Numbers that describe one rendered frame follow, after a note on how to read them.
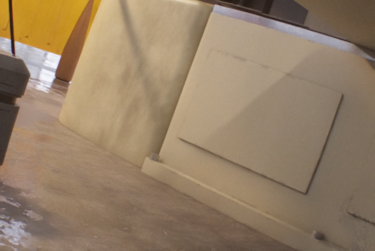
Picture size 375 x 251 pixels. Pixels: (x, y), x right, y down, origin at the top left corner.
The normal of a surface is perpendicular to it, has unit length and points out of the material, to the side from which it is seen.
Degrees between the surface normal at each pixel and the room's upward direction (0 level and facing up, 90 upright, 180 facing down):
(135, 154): 90
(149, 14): 90
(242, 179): 90
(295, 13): 90
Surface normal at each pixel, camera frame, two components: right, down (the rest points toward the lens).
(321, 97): -0.59, -0.18
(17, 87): 0.81, 0.32
